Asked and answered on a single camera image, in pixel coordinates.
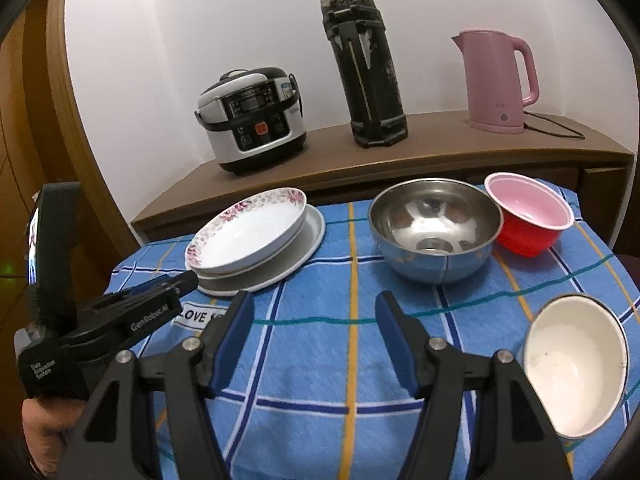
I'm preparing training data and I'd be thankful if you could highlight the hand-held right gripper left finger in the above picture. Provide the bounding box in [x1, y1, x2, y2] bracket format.
[60, 290, 257, 480]

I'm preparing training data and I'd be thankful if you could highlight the person's left hand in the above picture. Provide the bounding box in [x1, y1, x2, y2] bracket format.
[22, 397, 88, 480]

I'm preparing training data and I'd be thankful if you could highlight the white enamel bowl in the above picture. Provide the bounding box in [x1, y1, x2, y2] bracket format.
[522, 293, 630, 439]

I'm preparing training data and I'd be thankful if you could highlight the blue checked tablecloth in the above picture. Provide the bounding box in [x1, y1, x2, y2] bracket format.
[111, 182, 640, 480]

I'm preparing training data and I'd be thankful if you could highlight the stainless steel bowl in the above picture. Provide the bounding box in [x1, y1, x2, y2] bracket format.
[368, 177, 504, 285]

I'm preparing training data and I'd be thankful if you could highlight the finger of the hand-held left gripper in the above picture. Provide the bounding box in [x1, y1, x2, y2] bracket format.
[90, 271, 202, 313]

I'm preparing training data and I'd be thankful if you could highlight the silver black rice cooker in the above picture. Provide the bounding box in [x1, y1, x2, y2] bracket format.
[195, 66, 308, 176]

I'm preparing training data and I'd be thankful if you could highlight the red bowl with pink inside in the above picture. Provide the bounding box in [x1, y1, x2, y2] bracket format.
[483, 172, 574, 258]

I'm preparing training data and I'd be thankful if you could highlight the plain white plate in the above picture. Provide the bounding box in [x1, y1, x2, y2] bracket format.
[197, 202, 326, 297]

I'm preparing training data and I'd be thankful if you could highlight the pink floral plate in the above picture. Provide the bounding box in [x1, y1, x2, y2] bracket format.
[185, 187, 308, 271]

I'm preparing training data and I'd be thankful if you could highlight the wooden cabinet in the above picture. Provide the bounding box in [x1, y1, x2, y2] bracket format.
[131, 110, 635, 246]

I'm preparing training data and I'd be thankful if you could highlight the black kettle cable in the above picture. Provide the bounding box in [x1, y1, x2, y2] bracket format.
[522, 110, 587, 140]

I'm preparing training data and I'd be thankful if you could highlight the brown wooden panel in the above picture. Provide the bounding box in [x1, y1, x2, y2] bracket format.
[0, 0, 146, 281]

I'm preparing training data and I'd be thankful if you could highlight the pink electric kettle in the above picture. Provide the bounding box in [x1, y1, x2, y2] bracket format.
[451, 29, 541, 134]

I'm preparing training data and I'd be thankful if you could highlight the black thermos flask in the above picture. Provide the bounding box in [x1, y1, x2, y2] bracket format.
[320, 0, 408, 149]

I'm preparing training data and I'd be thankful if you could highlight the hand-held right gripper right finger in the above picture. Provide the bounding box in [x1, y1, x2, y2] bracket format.
[375, 291, 573, 480]

